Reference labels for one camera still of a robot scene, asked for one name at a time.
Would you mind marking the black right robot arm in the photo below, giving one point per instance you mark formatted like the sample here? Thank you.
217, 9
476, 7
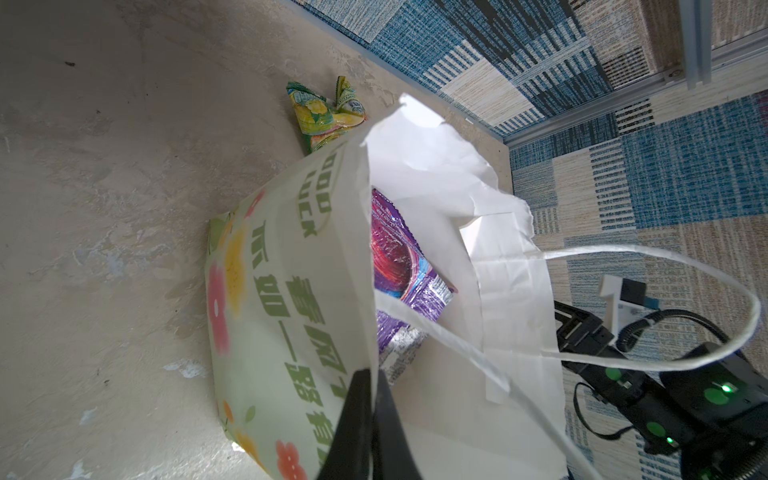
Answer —
714, 417

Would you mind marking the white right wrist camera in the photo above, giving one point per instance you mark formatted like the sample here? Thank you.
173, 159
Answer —
626, 302

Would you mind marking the purple candy bag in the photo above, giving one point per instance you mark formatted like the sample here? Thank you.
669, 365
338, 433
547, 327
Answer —
402, 271

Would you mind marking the green Fox's spring tea bag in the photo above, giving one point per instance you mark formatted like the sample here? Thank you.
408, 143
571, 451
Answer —
321, 121

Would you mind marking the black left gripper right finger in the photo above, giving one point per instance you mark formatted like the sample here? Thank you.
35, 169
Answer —
392, 457

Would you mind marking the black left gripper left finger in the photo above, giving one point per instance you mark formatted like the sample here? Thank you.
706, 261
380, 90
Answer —
349, 454

